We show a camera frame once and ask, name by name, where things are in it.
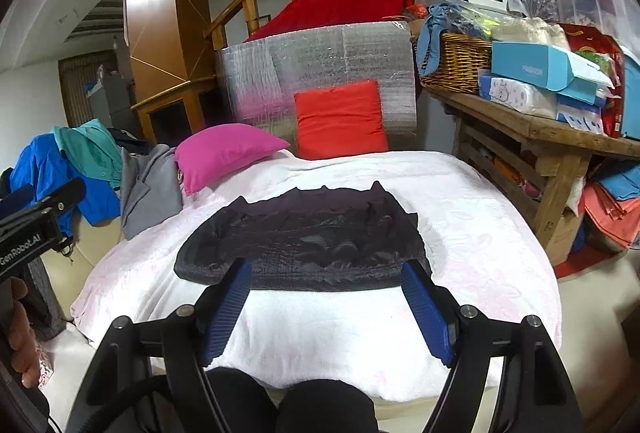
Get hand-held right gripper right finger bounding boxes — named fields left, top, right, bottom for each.
left=400, top=260, right=583, bottom=433

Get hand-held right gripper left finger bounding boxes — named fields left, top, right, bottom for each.
left=65, top=258, right=253, bottom=433

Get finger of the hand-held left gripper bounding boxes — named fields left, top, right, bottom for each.
left=9, top=177, right=87, bottom=220

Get black quilted jacket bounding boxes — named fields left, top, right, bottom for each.
left=174, top=180, right=433, bottom=292

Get person's left hand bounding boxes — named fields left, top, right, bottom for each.
left=0, top=277, right=42, bottom=390

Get blue shirt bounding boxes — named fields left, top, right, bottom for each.
left=9, top=133, right=123, bottom=227

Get teal shirt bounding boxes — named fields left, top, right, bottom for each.
left=52, top=120, right=126, bottom=192

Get beige sofa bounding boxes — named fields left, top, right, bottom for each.
left=42, top=213, right=506, bottom=433

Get grey garment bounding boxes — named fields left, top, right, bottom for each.
left=120, top=144, right=184, bottom=240

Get white fleece blanket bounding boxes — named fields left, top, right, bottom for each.
left=70, top=148, right=561, bottom=405

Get grey cabinet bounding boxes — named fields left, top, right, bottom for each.
left=84, top=63, right=139, bottom=134

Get person's black pants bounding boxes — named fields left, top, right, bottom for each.
left=204, top=365, right=382, bottom=433

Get magenta pillow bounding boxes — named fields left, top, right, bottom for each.
left=174, top=123, right=292, bottom=197

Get stack of orange cloths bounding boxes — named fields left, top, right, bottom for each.
left=581, top=180, right=640, bottom=250

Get wooden column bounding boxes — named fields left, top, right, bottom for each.
left=122, top=0, right=219, bottom=146

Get red pillow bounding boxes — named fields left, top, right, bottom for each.
left=293, top=80, right=390, bottom=160

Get wooden table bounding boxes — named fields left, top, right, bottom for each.
left=420, top=78, right=640, bottom=267

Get white tissue pack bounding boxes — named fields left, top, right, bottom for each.
left=477, top=70, right=559, bottom=119

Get folded blue cloth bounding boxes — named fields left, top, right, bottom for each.
left=597, top=157, right=640, bottom=202

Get wicker basket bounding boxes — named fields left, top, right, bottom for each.
left=412, top=32, right=496, bottom=95

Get silver foil insulation board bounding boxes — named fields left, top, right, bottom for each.
left=215, top=20, right=419, bottom=152

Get blue cardboard box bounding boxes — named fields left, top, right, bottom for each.
left=490, top=40, right=617, bottom=106

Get blue cloth in basket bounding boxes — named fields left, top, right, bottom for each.
left=416, top=3, right=472, bottom=76

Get white plastic bag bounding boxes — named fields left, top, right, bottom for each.
left=492, top=17, right=572, bottom=52

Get red snack bag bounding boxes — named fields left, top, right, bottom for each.
left=560, top=24, right=627, bottom=138

